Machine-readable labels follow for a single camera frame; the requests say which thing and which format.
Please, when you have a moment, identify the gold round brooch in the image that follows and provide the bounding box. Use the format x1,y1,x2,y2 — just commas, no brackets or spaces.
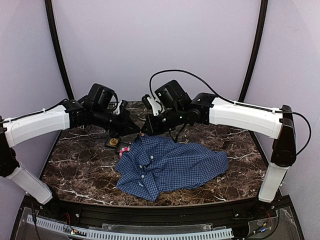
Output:
108,138,119,147

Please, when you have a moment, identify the pink flower brooch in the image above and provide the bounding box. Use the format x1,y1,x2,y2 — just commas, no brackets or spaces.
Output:
119,146,130,158

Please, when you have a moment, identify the blue checkered shirt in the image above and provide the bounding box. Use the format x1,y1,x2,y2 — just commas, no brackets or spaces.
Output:
116,135,229,202

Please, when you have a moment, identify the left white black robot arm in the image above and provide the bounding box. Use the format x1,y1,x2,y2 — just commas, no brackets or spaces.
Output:
0,83,140,205

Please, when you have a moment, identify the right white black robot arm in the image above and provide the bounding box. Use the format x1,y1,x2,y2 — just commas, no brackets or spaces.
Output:
141,80,297,203

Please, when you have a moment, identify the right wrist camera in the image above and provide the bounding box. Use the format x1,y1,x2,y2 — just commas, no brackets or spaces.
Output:
141,94,165,116

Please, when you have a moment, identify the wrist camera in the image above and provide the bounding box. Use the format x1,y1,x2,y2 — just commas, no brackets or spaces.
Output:
141,94,165,116
113,99,129,115

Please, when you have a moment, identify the left black display frame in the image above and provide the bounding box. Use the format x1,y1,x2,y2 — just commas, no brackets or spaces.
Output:
104,136,121,148

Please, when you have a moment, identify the black display frame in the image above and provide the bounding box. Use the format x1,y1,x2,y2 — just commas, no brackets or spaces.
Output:
115,142,131,154
104,136,121,148

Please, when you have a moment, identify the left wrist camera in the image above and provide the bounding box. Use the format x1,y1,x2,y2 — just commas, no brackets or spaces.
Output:
113,99,129,115

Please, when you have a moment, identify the middle black display frame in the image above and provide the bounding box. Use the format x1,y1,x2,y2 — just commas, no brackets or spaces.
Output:
115,142,131,154

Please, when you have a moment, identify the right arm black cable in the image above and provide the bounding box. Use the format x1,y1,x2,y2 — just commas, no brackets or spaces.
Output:
148,69,313,156

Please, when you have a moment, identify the black aluminium front rail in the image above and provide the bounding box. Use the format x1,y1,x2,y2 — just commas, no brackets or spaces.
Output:
61,198,255,227

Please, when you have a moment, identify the left black frame post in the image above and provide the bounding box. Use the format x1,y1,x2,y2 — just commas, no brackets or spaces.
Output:
44,0,74,99

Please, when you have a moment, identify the black frame post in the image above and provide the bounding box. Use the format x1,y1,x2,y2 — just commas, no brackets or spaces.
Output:
238,0,269,102
44,0,74,99

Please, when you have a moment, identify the white slotted cable duct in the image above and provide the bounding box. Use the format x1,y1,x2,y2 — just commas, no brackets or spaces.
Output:
36,217,234,240

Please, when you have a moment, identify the right black frame post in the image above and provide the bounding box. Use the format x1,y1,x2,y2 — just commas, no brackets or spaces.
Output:
238,0,269,102

